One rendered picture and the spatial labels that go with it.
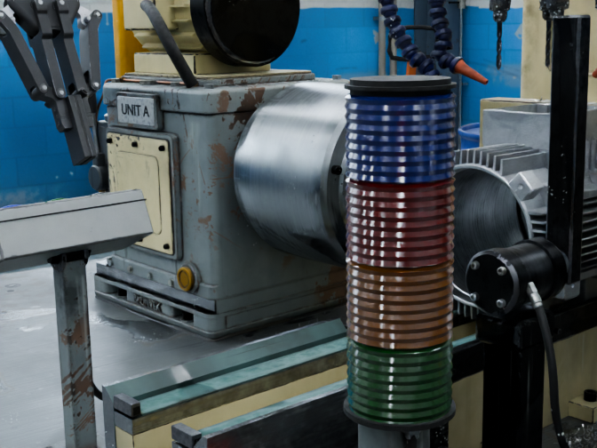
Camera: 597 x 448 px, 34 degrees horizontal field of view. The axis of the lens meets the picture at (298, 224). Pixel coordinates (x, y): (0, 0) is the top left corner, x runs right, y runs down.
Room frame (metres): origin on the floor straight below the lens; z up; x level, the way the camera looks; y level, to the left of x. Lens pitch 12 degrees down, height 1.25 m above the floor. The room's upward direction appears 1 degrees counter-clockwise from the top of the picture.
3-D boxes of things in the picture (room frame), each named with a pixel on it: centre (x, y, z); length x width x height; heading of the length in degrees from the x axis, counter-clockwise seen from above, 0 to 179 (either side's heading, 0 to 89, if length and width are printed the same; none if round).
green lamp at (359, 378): (0.53, -0.06, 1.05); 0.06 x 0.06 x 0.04
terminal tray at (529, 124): (1.13, -0.29, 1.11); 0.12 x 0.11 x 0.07; 131
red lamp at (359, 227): (0.53, -0.06, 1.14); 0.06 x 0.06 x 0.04
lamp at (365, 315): (0.53, -0.06, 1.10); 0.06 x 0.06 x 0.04
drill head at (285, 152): (1.37, -0.03, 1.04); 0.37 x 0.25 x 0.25; 41
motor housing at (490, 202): (1.11, -0.26, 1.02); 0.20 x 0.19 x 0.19; 131
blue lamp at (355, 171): (0.53, -0.06, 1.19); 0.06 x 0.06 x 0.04
